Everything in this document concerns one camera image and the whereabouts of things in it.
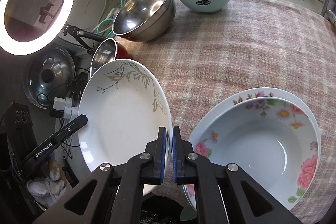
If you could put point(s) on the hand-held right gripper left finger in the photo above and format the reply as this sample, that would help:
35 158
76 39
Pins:
164 155

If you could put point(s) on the white power strip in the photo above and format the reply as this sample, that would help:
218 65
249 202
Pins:
113 12

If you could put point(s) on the chrome kitchen faucet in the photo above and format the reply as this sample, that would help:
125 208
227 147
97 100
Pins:
331 16

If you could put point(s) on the red steel bowl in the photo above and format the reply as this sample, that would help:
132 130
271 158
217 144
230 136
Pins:
105 53

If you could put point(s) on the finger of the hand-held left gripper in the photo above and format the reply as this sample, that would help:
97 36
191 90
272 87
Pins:
76 124

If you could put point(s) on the floral rim deep plate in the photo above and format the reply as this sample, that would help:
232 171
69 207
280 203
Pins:
257 150

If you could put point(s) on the pink blossom white plate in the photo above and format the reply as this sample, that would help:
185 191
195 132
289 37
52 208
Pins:
288 94

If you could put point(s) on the pink plaid cloth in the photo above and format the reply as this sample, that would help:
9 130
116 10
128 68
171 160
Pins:
223 56

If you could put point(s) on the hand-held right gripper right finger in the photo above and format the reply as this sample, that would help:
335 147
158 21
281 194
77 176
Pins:
174 158

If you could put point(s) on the black tripod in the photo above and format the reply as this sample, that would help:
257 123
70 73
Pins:
84 35

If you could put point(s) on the white leaf pattern plate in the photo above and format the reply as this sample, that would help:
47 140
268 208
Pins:
123 121

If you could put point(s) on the white plug adapters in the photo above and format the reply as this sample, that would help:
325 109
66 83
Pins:
65 108

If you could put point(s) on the glass pot lid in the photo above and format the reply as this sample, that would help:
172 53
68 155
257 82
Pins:
52 64

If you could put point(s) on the large stainless steel bowl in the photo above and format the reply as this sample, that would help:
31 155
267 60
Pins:
147 22

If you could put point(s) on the person's left hand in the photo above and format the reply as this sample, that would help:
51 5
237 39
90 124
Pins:
50 182

